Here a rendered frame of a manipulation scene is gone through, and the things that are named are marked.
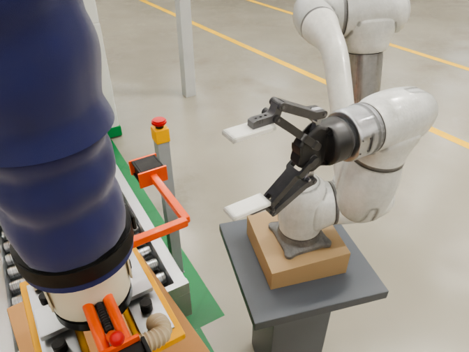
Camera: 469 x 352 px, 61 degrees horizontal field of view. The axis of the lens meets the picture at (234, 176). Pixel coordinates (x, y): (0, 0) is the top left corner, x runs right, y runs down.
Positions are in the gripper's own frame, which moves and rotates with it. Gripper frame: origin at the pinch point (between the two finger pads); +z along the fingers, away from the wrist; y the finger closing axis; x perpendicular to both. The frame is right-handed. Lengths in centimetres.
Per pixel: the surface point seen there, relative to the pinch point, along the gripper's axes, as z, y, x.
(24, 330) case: 40, 63, 44
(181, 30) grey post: -148, 86, 338
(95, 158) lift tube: 15.1, 2.3, 18.5
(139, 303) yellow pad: 13, 45, 21
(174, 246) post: -31, 134, 116
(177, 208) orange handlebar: -4.3, 33.4, 34.6
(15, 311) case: 41, 63, 51
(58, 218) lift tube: 23.2, 9.3, 15.9
